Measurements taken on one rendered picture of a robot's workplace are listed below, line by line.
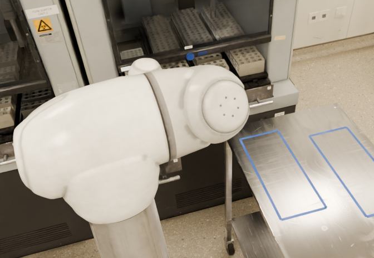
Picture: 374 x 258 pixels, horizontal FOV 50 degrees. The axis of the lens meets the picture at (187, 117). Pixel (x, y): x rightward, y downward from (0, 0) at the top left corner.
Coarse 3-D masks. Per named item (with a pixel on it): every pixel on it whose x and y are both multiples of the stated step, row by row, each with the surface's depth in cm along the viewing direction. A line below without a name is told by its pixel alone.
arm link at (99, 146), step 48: (96, 96) 50; (144, 96) 51; (48, 144) 48; (96, 144) 48; (144, 144) 50; (48, 192) 50; (96, 192) 50; (144, 192) 54; (96, 240) 58; (144, 240) 57
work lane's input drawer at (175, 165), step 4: (172, 160) 136; (176, 160) 136; (180, 160) 137; (168, 164) 136; (172, 164) 137; (176, 164) 138; (180, 164) 138; (168, 168) 138; (172, 168) 138; (176, 168) 139; (180, 168) 139; (160, 172) 138; (168, 172) 139; (164, 176) 136; (176, 176) 136; (160, 180) 135; (164, 180) 135; (168, 180) 135; (172, 180) 135
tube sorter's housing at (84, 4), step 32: (96, 0) 130; (288, 0) 149; (96, 32) 137; (288, 32) 158; (96, 64) 145; (288, 64) 169; (288, 96) 168; (192, 160) 179; (160, 192) 187; (192, 192) 194; (224, 192) 200
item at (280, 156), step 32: (256, 128) 141; (288, 128) 140; (320, 128) 139; (352, 128) 138; (224, 160) 152; (256, 160) 130; (288, 160) 129; (320, 160) 128; (352, 160) 127; (256, 192) 120; (288, 192) 120; (320, 192) 119; (352, 192) 118; (256, 224) 174; (288, 224) 112; (320, 224) 111; (352, 224) 110; (256, 256) 163; (288, 256) 104; (320, 256) 104; (352, 256) 103
